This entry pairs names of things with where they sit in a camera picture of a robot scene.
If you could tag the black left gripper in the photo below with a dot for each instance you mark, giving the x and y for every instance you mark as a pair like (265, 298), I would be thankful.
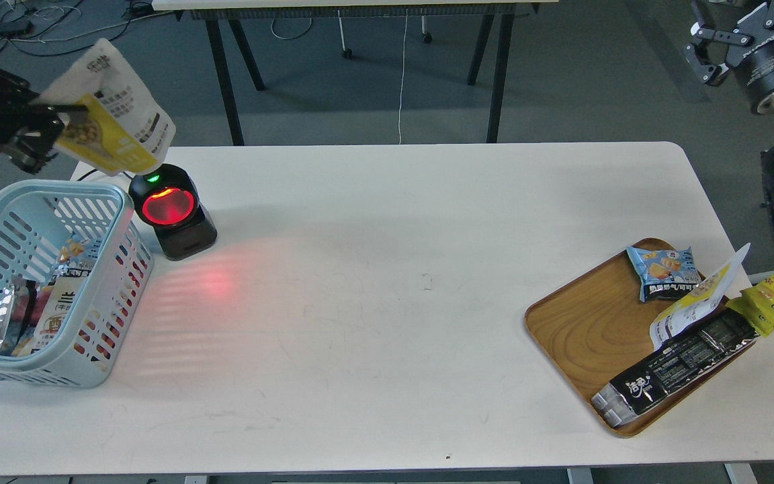
(29, 129)

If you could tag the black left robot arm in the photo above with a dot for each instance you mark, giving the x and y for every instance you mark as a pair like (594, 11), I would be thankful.
(30, 128)

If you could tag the light blue plastic basket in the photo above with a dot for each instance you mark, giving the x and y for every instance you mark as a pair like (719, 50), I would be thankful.
(36, 219)

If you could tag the snack packets in basket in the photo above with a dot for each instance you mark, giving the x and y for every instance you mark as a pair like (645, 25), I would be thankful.
(32, 313)

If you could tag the blue snack packet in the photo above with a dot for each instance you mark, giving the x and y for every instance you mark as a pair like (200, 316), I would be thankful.
(664, 274)

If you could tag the black long snack package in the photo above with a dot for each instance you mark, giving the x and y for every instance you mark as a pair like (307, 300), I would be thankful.
(680, 361)

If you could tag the black barcode scanner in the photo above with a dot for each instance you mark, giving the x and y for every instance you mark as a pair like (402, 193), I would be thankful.
(167, 200)

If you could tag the wooden tray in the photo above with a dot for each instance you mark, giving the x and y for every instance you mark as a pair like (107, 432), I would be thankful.
(594, 328)

